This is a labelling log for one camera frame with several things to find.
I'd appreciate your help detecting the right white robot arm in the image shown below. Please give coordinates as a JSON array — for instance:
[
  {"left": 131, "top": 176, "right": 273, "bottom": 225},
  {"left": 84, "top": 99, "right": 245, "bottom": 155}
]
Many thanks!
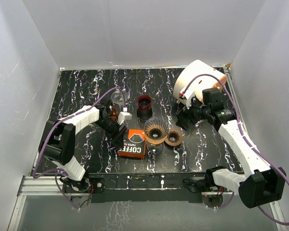
[{"left": 173, "top": 88, "right": 285, "bottom": 208}]

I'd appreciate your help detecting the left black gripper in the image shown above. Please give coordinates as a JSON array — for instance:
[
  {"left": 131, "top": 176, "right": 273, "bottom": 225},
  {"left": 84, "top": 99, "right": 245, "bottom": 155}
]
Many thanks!
[{"left": 95, "top": 117, "right": 127, "bottom": 149}]

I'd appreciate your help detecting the orange coffee filter box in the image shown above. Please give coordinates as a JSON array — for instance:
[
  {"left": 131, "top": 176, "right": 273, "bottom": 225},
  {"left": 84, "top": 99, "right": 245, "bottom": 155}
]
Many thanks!
[{"left": 118, "top": 129, "right": 146, "bottom": 159}]

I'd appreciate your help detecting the clear ribbed glass dripper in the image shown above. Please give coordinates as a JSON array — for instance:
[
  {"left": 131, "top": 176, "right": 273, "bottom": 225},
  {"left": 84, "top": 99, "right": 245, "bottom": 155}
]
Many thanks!
[{"left": 110, "top": 90, "right": 128, "bottom": 107}]

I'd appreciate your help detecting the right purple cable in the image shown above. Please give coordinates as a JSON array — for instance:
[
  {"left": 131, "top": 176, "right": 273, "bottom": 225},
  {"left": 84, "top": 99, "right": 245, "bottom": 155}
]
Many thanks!
[{"left": 180, "top": 74, "right": 289, "bottom": 226}]

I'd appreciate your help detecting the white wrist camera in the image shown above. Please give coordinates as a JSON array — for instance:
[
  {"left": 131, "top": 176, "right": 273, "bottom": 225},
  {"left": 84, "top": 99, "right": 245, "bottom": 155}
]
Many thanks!
[
  {"left": 117, "top": 112, "right": 132, "bottom": 125},
  {"left": 179, "top": 87, "right": 195, "bottom": 109}
]

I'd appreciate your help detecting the orange glass carafe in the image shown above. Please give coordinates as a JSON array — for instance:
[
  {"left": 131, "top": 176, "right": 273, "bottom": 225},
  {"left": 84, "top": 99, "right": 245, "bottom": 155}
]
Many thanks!
[{"left": 107, "top": 106, "right": 119, "bottom": 122}]

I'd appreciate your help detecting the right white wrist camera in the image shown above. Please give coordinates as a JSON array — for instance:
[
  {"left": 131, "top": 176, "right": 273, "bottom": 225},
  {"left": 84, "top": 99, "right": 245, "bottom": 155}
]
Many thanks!
[{"left": 179, "top": 87, "right": 195, "bottom": 109}]

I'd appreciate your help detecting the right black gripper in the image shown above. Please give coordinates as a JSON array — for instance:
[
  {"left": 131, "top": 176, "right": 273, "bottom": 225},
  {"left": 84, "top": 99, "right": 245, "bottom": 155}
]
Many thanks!
[{"left": 176, "top": 96, "right": 210, "bottom": 130}]

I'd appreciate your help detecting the white orange coffee grinder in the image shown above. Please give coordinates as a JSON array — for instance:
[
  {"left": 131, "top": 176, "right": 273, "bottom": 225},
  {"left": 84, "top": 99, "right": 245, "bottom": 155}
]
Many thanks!
[{"left": 172, "top": 59, "right": 227, "bottom": 104}]

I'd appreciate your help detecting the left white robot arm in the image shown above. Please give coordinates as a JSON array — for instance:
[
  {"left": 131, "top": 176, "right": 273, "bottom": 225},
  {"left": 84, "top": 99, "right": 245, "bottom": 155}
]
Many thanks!
[{"left": 39, "top": 101, "right": 132, "bottom": 192}]

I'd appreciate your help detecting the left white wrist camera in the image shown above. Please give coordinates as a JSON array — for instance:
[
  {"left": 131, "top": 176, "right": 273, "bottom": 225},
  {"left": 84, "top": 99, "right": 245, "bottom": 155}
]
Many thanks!
[{"left": 117, "top": 112, "right": 132, "bottom": 125}]

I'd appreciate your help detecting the red black dripper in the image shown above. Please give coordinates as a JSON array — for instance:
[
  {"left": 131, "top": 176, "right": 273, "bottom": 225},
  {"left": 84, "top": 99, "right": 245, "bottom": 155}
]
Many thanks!
[{"left": 137, "top": 95, "right": 153, "bottom": 120}]

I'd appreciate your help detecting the dark brown wooden ring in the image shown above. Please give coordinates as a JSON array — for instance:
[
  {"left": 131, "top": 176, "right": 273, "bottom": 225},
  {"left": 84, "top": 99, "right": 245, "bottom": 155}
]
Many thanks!
[{"left": 165, "top": 128, "right": 184, "bottom": 147}]

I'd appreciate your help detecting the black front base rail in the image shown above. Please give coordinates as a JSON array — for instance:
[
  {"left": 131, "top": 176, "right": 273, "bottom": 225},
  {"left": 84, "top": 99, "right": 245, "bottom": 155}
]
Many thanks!
[{"left": 62, "top": 172, "right": 234, "bottom": 204}]

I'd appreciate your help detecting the clear glass server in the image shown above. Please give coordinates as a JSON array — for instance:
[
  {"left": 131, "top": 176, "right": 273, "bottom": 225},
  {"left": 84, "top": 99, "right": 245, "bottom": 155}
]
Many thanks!
[{"left": 146, "top": 142, "right": 164, "bottom": 154}]

